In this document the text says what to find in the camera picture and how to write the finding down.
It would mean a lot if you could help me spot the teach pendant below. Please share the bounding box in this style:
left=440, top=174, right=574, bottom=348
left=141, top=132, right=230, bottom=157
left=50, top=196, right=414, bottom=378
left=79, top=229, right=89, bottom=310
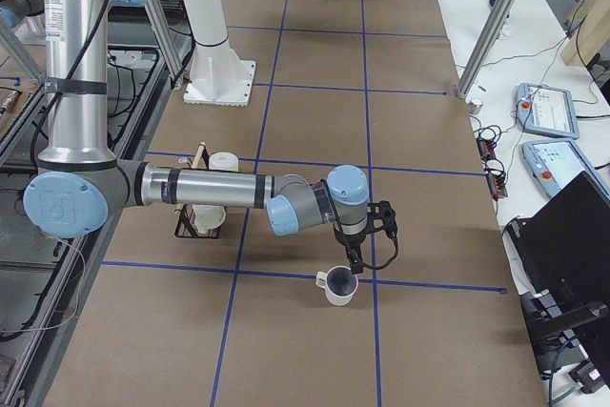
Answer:
left=521, top=138, right=609, bottom=197
left=516, top=83, right=580, bottom=139

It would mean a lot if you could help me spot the aluminium frame post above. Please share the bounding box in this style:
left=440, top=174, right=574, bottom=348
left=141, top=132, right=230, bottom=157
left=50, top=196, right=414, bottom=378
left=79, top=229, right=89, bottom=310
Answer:
left=456, top=0, right=515, bottom=99

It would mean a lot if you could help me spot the white upside-down mug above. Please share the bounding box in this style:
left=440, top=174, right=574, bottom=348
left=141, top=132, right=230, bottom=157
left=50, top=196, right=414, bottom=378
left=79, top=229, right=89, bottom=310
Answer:
left=209, top=152, right=239, bottom=172

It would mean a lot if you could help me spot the black laptop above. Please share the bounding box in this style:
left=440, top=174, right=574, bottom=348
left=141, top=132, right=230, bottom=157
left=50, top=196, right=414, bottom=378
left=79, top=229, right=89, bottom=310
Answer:
left=505, top=172, right=609, bottom=382

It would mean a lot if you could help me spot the teach pendant near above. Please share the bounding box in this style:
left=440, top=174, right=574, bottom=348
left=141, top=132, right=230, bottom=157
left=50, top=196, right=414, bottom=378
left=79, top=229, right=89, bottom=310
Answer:
left=521, top=138, right=609, bottom=197

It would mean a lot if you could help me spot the white camera pedestal column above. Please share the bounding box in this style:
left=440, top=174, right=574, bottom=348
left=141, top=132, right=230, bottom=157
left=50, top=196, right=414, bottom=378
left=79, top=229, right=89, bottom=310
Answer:
left=183, top=0, right=256, bottom=107

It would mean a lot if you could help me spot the white mug dark interior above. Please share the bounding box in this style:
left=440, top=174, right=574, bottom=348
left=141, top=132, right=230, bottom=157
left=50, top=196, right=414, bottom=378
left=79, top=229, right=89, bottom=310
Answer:
left=315, top=266, right=358, bottom=306

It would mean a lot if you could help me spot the white mug with handle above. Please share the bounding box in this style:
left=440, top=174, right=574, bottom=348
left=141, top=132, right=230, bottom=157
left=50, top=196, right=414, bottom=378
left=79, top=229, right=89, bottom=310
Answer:
left=193, top=205, right=226, bottom=234

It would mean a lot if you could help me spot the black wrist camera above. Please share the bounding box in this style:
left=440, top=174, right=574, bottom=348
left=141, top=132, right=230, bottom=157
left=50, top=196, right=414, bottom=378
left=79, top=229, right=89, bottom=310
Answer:
left=366, top=200, right=398, bottom=240

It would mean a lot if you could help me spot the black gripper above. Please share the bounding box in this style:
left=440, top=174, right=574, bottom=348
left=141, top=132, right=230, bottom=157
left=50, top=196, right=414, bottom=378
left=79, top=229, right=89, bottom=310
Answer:
left=333, top=221, right=375, bottom=275

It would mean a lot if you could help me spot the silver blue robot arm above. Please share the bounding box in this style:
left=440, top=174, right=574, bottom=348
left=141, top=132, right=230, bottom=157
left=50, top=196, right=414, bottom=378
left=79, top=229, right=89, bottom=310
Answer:
left=23, top=0, right=376, bottom=274

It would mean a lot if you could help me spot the black wire mug rack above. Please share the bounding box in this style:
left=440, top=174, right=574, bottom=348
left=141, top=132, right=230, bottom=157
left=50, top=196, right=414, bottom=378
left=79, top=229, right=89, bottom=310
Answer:
left=174, top=142, right=239, bottom=239

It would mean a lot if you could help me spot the teach pendant far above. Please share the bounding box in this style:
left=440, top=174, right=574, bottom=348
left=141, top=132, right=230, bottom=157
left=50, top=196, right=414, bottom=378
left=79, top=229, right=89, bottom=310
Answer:
left=516, top=83, right=580, bottom=139

